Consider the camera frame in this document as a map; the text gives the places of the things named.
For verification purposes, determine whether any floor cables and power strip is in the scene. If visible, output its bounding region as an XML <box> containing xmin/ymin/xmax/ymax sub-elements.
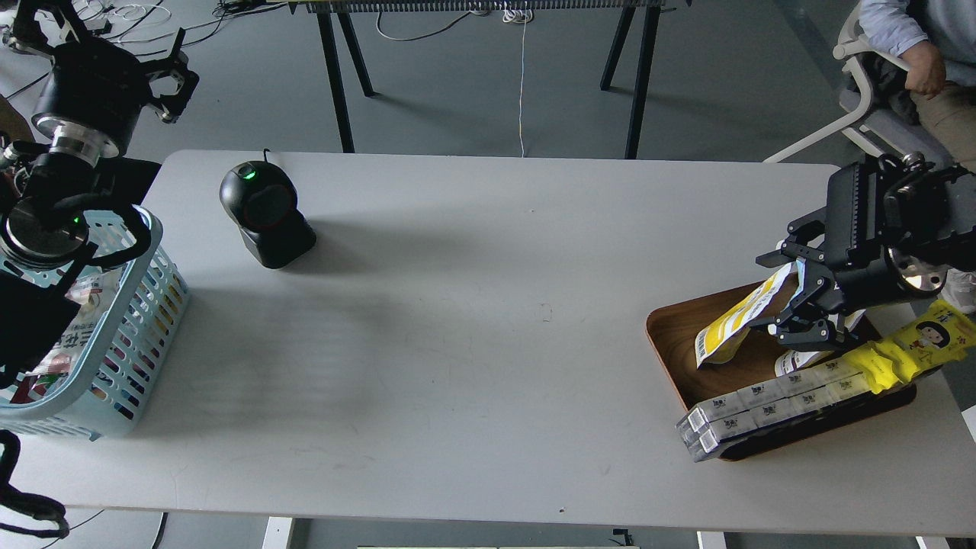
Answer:
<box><xmin>69</xmin><ymin>0</ymin><xmax>291</xmax><ymax>47</ymax></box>

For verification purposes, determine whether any black leg background table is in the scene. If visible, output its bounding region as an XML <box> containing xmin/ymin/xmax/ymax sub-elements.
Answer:
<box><xmin>259</xmin><ymin>9</ymin><xmax>660</xmax><ymax>159</ymax></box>

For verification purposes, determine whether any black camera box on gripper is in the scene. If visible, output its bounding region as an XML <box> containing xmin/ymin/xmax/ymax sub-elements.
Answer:
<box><xmin>823</xmin><ymin>160</ymin><xmax>916</xmax><ymax>271</ymax></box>

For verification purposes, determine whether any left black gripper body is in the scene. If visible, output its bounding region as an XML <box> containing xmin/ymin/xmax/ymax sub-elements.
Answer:
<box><xmin>31</xmin><ymin>38</ymin><xmax>149</xmax><ymax>157</ymax></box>

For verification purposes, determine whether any brown wooden tray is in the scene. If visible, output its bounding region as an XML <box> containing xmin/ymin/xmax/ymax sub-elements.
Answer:
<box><xmin>646</xmin><ymin>281</ymin><xmax>917</xmax><ymax>461</ymax></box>

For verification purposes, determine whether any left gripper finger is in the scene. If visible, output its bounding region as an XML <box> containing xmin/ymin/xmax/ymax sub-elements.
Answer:
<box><xmin>4</xmin><ymin>1</ymin><xmax>85</xmax><ymax>58</ymax></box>
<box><xmin>142</xmin><ymin>27</ymin><xmax>200</xmax><ymax>123</ymax></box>

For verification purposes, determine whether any seated person's hand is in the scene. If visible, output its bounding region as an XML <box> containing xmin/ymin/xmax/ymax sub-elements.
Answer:
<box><xmin>900</xmin><ymin>40</ymin><xmax>947</xmax><ymax>98</ymax></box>

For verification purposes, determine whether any black barcode scanner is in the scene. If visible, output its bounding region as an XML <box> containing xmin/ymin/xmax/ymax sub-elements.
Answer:
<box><xmin>220</xmin><ymin>147</ymin><xmax>317</xmax><ymax>270</ymax></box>

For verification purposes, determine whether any light blue plastic basket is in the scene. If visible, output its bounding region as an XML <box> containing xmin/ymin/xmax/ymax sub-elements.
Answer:
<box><xmin>1</xmin><ymin>207</ymin><xmax>189</xmax><ymax>440</ymax></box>

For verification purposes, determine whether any white hanging cable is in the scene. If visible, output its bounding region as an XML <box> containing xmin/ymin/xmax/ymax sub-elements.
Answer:
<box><xmin>501</xmin><ymin>6</ymin><xmax>535</xmax><ymax>159</ymax></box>

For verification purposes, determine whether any yellow white snack pouch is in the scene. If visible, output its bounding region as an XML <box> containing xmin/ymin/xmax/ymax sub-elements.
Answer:
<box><xmin>695</xmin><ymin>264</ymin><xmax>795</xmax><ymax>368</ymax></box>

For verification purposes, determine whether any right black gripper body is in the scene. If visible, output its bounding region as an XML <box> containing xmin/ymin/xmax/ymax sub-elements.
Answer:
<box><xmin>820</xmin><ymin>248</ymin><xmax>949</xmax><ymax>315</ymax></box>

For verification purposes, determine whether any yellow cartoon snack pack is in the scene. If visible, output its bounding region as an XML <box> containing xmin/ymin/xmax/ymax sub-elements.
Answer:
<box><xmin>840</xmin><ymin>299</ymin><xmax>975</xmax><ymax>395</ymax></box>

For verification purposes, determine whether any long white box pack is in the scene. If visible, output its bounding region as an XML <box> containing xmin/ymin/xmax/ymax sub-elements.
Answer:
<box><xmin>676</xmin><ymin>359</ymin><xmax>872</xmax><ymax>462</ymax></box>

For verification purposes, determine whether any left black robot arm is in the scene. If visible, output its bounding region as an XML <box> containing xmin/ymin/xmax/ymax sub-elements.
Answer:
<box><xmin>2</xmin><ymin>1</ymin><xmax>199</xmax><ymax>539</ymax></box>

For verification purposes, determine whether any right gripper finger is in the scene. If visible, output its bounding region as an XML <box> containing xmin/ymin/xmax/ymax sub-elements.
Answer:
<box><xmin>756</xmin><ymin>221</ymin><xmax>832</xmax><ymax>275</ymax></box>
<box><xmin>747</xmin><ymin>271</ymin><xmax>859</xmax><ymax>352</ymax></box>

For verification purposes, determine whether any red white snack bag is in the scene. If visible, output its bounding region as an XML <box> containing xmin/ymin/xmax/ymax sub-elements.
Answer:
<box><xmin>10</xmin><ymin>268</ymin><xmax>123</xmax><ymax>404</ymax></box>

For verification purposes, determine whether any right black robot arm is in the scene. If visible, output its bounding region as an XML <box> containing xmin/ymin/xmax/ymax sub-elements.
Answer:
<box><xmin>747</xmin><ymin>153</ymin><xmax>975</xmax><ymax>352</ymax></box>

